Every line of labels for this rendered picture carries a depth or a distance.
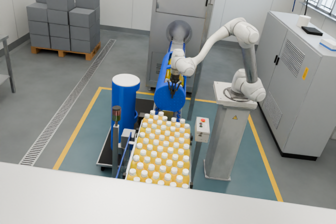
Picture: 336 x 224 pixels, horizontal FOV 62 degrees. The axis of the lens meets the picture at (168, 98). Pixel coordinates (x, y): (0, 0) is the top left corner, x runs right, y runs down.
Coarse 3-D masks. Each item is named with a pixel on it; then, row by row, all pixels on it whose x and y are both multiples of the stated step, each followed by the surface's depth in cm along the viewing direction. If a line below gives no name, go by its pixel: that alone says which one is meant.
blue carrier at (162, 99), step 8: (168, 56) 305; (184, 56) 317; (160, 72) 279; (160, 80) 257; (184, 80) 293; (160, 88) 244; (184, 88) 274; (160, 96) 248; (168, 96) 247; (176, 96) 247; (184, 96) 246; (160, 104) 252; (168, 104) 251; (176, 104) 251
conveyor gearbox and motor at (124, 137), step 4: (124, 128) 242; (124, 132) 237; (128, 132) 238; (132, 132) 239; (124, 136) 234; (128, 136) 234; (132, 136) 234; (124, 140) 236; (132, 140) 235; (120, 144) 239; (124, 144) 238; (120, 148) 244; (124, 148) 238; (120, 152) 246
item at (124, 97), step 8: (112, 88) 282; (120, 88) 274; (128, 88) 274; (136, 88) 281; (112, 96) 286; (120, 96) 278; (128, 96) 279; (112, 104) 290; (120, 104) 283; (128, 104) 284; (128, 112) 289; (136, 112) 309; (112, 120) 300; (120, 120) 293; (128, 120) 294; (136, 120) 306; (112, 128) 304; (120, 128) 298; (128, 128) 300; (112, 136) 310; (120, 136) 303
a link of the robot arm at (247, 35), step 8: (240, 24) 217; (248, 24) 215; (240, 32) 215; (248, 32) 210; (256, 32) 210; (240, 40) 218; (248, 40) 211; (256, 40) 213; (248, 48) 223; (248, 56) 228; (248, 64) 233; (248, 72) 239; (256, 72) 241; (248, 80) 246; (256, 80) 246; (240, 88) 263; (248, 88) 248; (256, 88) 246; (248, 96) 253; (256, 96) 247; (264, 96) 250
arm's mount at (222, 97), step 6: (216, 84) 295; (222, 84) 296; (228, 84) 297; (216, 90) 284; (222, 90) 285; (216, 96) 275; (222, 96) 274; (228, 96) 275; (216, 102) 271; (222, 102) 269; (228, 102) 269; (234, 102) 268; (240, 102) 268; (246, 102) 269; (252, 102) 270
